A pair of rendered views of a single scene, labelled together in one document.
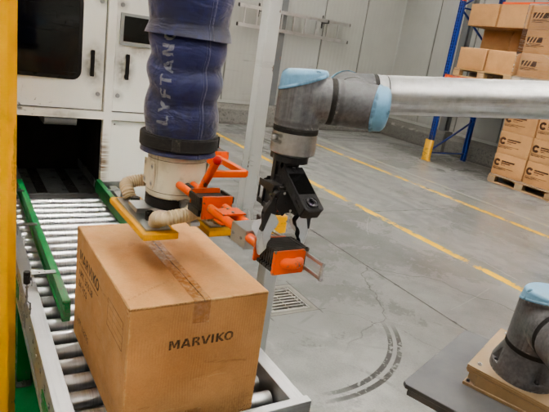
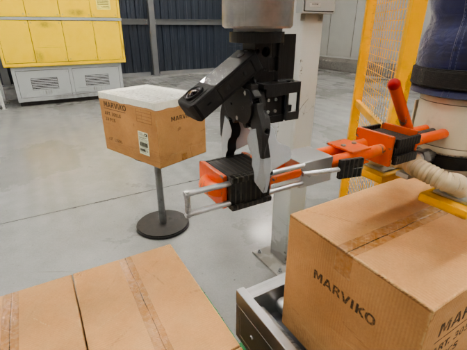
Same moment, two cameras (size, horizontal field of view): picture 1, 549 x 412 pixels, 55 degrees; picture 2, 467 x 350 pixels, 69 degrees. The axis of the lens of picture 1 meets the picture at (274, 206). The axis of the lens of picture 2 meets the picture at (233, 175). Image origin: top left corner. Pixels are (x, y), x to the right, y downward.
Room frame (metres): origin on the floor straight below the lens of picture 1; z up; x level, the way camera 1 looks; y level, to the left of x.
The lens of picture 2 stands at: (1.04, -0.49, 1.42)
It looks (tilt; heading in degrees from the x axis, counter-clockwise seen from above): 24 degrees down; 93
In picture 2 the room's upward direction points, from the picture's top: straight up
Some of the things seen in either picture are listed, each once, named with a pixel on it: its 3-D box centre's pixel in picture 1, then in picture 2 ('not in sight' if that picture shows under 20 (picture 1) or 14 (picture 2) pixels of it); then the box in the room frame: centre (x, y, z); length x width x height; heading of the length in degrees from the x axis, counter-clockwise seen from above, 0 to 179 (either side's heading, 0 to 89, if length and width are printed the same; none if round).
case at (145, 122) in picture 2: not in sight; (153, 122); (0.40, 1.73, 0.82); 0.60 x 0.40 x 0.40; 143
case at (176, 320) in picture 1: (160, 313); (409, 276); (1.52, 0.31, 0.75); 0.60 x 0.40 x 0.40; 33
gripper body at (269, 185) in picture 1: (284, 182); (260, 79); (1.06, -0.01, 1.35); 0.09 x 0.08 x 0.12; 32
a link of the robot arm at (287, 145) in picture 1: (292, 143); (256, 12); (1.05, -0.02, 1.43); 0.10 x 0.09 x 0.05; 122
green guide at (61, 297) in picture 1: (29, 232); not in sight; (2.35, 1.15, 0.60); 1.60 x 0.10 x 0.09; 32
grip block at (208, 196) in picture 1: (210, 203); (386, 143); (1.32, 0.16, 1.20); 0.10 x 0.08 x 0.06; 124
